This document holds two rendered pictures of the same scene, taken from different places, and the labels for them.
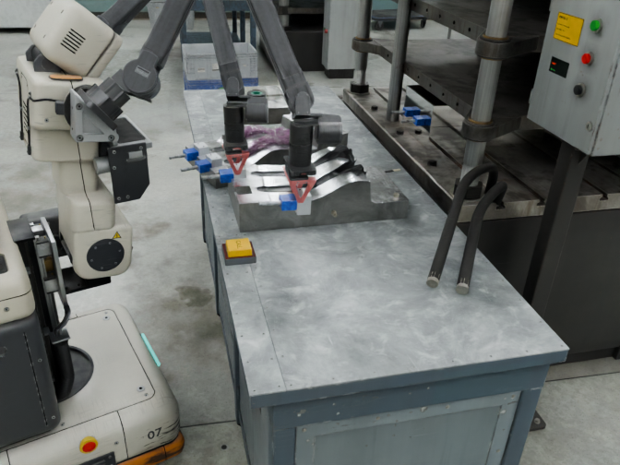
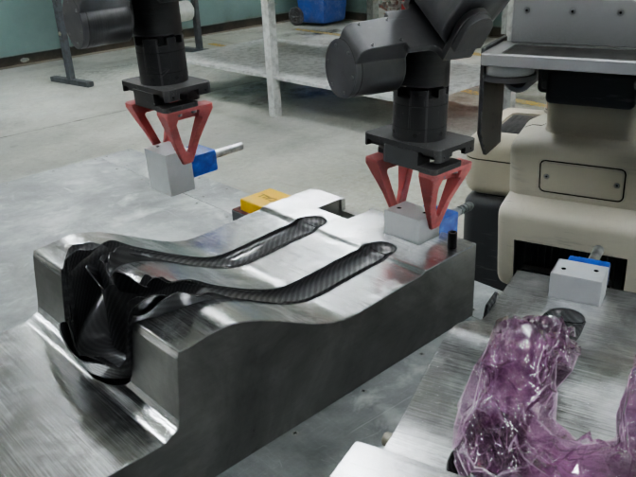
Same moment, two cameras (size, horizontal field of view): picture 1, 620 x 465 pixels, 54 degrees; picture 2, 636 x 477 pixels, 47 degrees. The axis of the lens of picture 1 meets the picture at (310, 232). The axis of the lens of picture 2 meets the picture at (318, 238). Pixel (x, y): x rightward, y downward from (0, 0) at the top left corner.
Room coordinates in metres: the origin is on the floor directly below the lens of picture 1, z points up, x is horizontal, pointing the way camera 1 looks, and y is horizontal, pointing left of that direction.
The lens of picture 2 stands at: (2.27, -0.20, 1.23)
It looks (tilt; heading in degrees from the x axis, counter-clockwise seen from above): 25 degrees down; 153
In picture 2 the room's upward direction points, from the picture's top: 3 degrees counter-clockwise
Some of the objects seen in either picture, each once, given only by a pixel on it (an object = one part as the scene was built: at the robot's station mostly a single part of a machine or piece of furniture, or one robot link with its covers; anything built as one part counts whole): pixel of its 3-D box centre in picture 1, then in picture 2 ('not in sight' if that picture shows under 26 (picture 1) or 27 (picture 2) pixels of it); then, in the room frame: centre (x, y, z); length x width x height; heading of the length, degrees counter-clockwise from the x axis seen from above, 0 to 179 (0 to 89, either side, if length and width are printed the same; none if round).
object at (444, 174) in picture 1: (481, 134); not in sight; (2.47, -0.71, 0.76); 1.30 x 0.84 x 0.07; 15
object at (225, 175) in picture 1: (222, 175); (437, 220); (1.65, 0.27, 0.89); 0.13 x 0.05 x 0.05; 106
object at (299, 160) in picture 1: (300, 156); (162, 64); (1.41, 0.03, 1.06); 0.10 x 0.07 x 0.07; 15
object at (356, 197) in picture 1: (315, 184); (218, 306); (1.66, -0.01, 0.87); 0.50 x 0.26 x 0.14; 105
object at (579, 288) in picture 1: (463, 218); not in sight; (2.46, -0.70, 0.36); 1.30 x 0.85 x 0.72; 15
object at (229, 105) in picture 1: (235, 113); (417, 60); (1.66, 0.23, 1.08); 0.07 x 0.06 x 0.07; 92
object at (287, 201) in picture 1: (284, 202); (201, 158); (1.40, 0.07, 0.94); 0.13 x 0.05 x 0.05; 105
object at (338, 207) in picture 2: (243, 196); (345, 221); (1.56, 0.20, 0.87); 0.05 x 0.05 x 0.04; 15
